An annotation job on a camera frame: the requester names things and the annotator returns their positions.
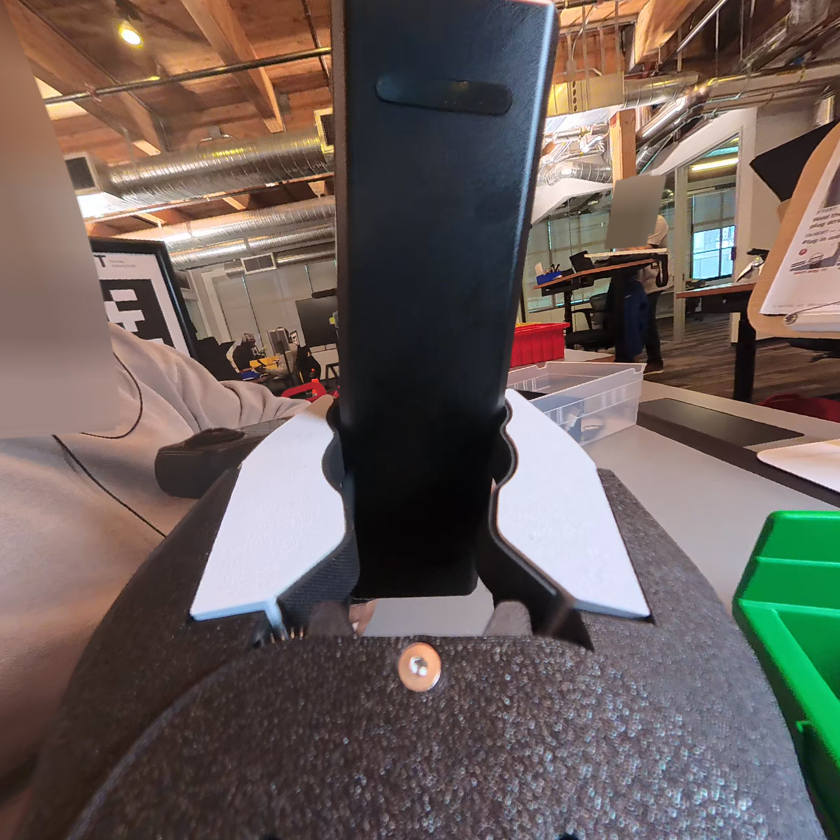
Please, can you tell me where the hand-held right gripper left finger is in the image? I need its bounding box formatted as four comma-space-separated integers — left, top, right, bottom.
189, 394, 361, 636

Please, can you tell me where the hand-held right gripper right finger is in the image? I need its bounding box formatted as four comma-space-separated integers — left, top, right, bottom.
474, 387, 652, 652

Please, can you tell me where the black metal usb hub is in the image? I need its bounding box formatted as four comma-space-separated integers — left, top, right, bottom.
330, 0, 560, 599

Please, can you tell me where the red object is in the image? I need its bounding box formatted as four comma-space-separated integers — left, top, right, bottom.
281, 377, 340, 401

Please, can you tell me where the clear plastic tray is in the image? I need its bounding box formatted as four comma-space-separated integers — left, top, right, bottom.
505, 360, 645, 448

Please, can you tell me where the person in grey sweatshirt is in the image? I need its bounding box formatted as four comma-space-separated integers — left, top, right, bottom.
0, 322, 329, 785

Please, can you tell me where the black and white framed poster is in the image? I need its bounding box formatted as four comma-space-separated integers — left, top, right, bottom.
92, 238, 199, 361

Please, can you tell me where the red plastic bin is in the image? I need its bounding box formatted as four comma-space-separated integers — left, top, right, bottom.
511, 322, 571, 370

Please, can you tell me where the black office chair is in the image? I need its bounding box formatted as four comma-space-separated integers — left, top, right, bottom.
566, 292, 619, 353

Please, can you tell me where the green plastic bin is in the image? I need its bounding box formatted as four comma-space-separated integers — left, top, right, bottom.
731, 510, 840, 811

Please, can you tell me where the wooden standing desk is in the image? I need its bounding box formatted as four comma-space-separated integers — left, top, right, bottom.
533, 249, 672, 363

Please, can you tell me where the wooden desk with black legs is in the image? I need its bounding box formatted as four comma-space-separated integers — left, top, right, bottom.
676, 281, 772, 403

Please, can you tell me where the wooden clipboard with paper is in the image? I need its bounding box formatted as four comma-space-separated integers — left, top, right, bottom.
748, 136, 840, 342

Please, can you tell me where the black panel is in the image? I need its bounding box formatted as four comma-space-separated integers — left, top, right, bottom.
750, 120, 840, 202

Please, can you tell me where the dark wall screen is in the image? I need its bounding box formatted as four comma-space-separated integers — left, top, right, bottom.
294, 295, 340, 349

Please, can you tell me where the silver ventilation duct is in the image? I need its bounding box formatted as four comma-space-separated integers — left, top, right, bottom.
105, 128, 336, 198

